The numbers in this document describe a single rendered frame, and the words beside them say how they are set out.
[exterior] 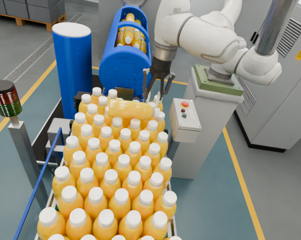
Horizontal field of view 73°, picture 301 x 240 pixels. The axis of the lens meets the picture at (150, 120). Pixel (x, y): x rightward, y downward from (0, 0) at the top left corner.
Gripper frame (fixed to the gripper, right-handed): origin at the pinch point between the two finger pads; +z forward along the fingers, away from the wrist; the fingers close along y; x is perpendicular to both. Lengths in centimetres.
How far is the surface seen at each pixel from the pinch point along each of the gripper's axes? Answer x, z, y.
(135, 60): -22.4, -6.2, 8.9
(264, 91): -112, 50, -143
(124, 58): -22.8, -6.3, 14.7
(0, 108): 23, -6, 50
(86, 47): -84, 19, 45
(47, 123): -75, 98, 82
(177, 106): -1.0, 3.0, -12.3
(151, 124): 13.2, 2.7, 0.8
